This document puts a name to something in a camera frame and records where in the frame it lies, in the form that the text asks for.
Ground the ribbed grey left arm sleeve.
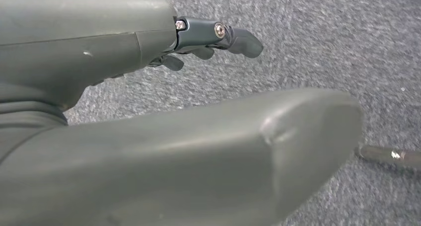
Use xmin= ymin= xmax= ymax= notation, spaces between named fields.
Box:
xmin=0 ymin=83 xmax=68 ymax=164

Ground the grey metal rod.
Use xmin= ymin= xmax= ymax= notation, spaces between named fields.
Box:
xmin=355 ymin=145 xmax=421 ymax=170

